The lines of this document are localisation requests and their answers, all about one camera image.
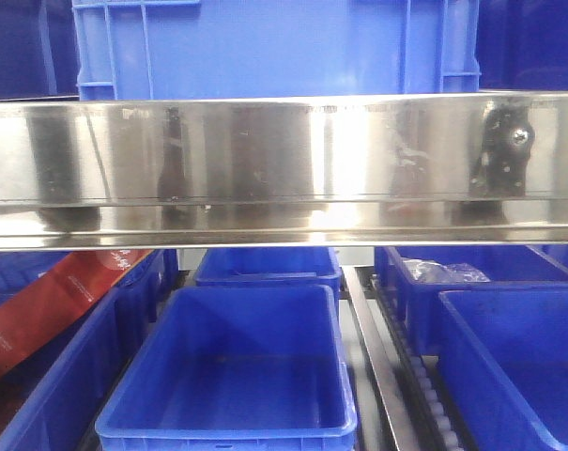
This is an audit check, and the large blue crate upper shelf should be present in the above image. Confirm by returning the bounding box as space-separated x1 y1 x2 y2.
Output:
72 1 480 101

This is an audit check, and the blue bin centre back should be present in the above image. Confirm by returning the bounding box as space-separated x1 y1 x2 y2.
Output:
194 246 342 301

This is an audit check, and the blue bin right back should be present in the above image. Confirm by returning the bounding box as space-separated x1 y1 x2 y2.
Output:
375 244 568 355

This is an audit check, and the clear plastic bag in bin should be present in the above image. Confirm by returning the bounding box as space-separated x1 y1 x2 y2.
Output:
402 257 491 284

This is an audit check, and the blue bin centre front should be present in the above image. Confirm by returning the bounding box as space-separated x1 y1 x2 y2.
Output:
95 285 358 450

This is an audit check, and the red packaging bag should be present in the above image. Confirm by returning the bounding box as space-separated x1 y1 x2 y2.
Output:
0 249 151 379

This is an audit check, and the blue bin right front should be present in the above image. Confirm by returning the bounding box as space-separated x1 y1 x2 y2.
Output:
438 288 568 450

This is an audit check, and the blue bin with red bag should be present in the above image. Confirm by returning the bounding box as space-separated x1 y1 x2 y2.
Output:
0 249 178 450

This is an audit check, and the stainless steel shelf rail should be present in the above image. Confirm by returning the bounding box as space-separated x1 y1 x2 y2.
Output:
0 91 568 250

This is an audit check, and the roller track divider rail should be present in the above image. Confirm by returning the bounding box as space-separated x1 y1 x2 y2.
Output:
340 266 476 450

